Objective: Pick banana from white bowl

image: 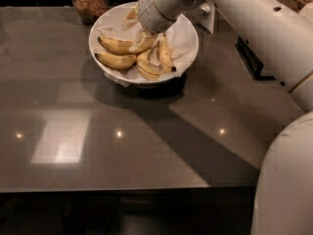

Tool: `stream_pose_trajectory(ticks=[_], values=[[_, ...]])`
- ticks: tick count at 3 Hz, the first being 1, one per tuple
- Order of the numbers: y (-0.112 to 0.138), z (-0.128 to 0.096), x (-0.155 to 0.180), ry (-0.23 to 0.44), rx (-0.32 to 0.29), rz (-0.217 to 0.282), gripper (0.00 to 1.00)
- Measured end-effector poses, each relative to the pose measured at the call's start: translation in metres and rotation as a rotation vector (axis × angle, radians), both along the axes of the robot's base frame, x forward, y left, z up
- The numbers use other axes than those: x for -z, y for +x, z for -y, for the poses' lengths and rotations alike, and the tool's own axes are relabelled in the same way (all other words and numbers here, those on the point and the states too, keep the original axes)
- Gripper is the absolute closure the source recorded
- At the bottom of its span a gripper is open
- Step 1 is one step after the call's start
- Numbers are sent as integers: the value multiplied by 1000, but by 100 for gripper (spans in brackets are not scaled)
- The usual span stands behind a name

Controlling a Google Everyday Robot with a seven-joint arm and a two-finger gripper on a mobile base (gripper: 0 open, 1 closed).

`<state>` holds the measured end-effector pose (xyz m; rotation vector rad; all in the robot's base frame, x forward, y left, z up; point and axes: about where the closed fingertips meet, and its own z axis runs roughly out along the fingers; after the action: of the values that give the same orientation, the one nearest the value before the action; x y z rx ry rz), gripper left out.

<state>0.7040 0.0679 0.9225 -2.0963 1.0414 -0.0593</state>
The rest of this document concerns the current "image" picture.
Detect white upright stand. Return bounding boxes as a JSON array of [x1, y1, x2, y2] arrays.
[[185, 2, 216, 34]]

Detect long yellow banana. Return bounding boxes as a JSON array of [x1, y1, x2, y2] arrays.
[[98, 31, 158, 56]]

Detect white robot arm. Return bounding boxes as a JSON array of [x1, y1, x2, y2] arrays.
[[129, 0, 313, 235]]

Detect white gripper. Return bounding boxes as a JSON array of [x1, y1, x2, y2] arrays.
[[121, 0, 177, 53]]

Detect black toaster appliance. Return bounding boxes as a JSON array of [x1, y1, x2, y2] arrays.
[[235, 37, 275, 81]]

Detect glass jar brown granola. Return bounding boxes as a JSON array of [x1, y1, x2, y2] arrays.
[[71, 0, 110, 24]]

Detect right upright yellow banana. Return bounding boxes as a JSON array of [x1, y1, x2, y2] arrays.
[[158, 35, 176, 73]]

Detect left yellow banana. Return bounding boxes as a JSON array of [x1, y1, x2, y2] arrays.
[[95, 53, 137, 70]]

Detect white bowl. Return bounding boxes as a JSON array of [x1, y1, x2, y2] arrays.
[[88, 1, 200, 89]]

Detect middle curved yellow banana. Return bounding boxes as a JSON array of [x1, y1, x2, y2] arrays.
[[136, 49, 162, 80]]

